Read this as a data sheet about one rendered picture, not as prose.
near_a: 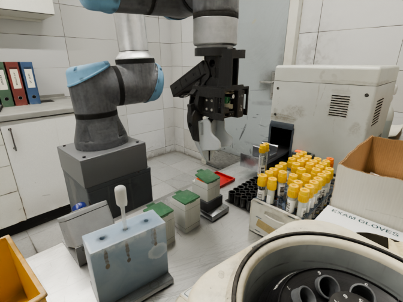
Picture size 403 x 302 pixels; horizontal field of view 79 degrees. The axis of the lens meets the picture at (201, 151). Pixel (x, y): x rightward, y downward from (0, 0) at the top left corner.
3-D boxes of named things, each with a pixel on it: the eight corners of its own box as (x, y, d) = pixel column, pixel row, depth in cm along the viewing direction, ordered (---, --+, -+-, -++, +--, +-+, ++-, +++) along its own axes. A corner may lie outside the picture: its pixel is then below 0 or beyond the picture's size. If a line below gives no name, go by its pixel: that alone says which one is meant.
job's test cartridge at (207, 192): (204, 196, 57) (204, 171, 55) (219, 204, 54) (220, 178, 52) (192, 202, 54) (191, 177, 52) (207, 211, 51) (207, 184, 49)
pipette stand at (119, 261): (152, 255, 41) (148, 204, 38) (174, 283, 36) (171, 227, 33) (90, 286, 36) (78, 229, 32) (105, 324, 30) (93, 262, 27)
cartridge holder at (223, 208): (200, 196, 59) (200, 183, 58) (229, 211, 53) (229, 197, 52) (183, 205, 56) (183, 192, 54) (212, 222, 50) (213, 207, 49)
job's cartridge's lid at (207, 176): (204, 169, 54) (205, 166, 54) (220, 178, 52) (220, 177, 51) (192, 174, 52) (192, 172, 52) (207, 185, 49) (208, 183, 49)
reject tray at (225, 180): (216, 173, 72) (216, 170, 72) (235, 180, 67) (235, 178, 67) (200, 180, 67) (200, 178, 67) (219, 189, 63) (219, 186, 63)
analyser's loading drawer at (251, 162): (274, 148, 86) (276, 135, 84) (292, 153, 81) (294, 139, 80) (239, 165, 72) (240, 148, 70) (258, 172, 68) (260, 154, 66)
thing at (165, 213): (160, 229, 48) (158, 199, 46) (176, 240, 45) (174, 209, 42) (143, 238, 45) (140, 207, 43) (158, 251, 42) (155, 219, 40)
